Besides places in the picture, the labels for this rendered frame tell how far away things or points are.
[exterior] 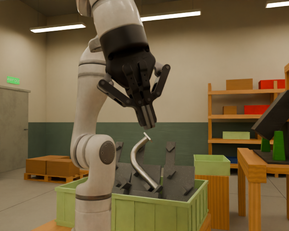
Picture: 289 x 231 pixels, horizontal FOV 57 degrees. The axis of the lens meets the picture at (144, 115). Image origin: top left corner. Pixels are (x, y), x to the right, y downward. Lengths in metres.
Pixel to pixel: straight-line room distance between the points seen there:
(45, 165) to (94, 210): 5.40
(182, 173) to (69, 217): 0.55
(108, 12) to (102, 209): 0.46
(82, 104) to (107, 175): 0.19
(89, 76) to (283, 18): 7.31
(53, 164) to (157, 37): 4.38
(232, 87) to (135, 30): 6.40
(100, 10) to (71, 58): 8.25
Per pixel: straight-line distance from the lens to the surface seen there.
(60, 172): 5.84
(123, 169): 1.44
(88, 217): 0.70
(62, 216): 1.32
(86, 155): 0.67
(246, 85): 6.79
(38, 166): 6.21
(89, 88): 0.70
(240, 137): 6.72
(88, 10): 0.79
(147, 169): 1.37
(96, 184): 0.67
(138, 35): 0.42
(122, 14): 0.43
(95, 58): 0.71
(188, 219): 1.06
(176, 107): 7.34
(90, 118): 0.73
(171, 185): 1.31
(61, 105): 8.66
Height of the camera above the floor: 1.25
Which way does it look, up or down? 1 degrees up
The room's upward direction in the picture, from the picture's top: straight up
